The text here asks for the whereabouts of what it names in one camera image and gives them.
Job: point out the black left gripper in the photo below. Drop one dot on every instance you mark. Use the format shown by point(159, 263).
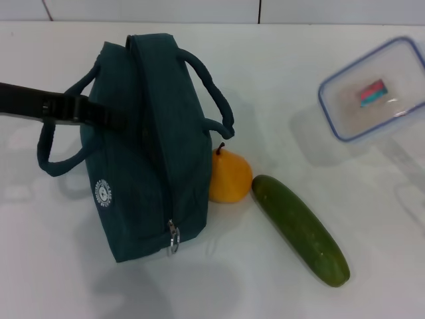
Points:
point(20, 101)

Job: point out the dark teal insulated lunch bag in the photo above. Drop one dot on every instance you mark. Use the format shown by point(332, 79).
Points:
point(186, 133)

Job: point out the yellow pear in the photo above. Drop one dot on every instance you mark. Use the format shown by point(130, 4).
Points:
point(230, 179)

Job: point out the green cucumber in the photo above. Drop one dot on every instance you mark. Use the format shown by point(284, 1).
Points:
point(299, 226)

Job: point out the clear blue-rimmed food container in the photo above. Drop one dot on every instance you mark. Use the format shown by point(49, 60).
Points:
point(372, 99)

